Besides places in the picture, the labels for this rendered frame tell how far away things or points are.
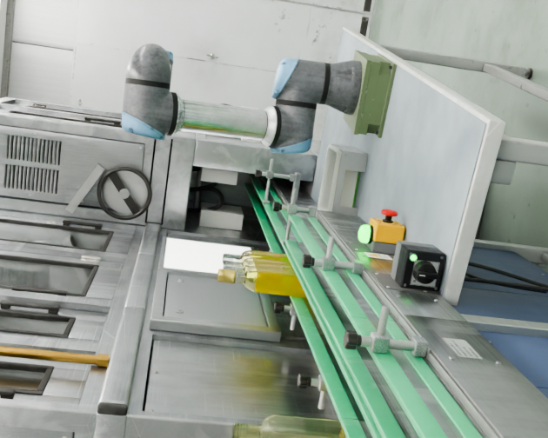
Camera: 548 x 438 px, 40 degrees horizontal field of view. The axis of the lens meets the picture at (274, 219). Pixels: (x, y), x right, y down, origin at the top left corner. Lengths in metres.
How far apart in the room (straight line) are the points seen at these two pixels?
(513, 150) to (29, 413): 1.05
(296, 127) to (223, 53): 3.67
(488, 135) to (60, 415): 0.96
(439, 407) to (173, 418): 0.64
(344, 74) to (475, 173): 0.76
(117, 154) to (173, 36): 2.79
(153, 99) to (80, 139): 1.11
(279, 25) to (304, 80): 3.69
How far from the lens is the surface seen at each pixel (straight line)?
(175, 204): 3.05
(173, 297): 2.15
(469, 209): 1.48
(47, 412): 1.55
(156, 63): 1.99
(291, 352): 1.97
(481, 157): 1.46
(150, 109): 1.97
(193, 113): 2.02
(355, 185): 2.26
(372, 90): 2.10
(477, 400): 1.06
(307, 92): 2.11
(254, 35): 5.76
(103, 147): 3.05
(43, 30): 6.31
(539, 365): 1.33
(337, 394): 1.45
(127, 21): 5.76
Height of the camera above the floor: 1.30
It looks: 8 degrees down
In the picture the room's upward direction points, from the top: 83 degrees counter-clockwise
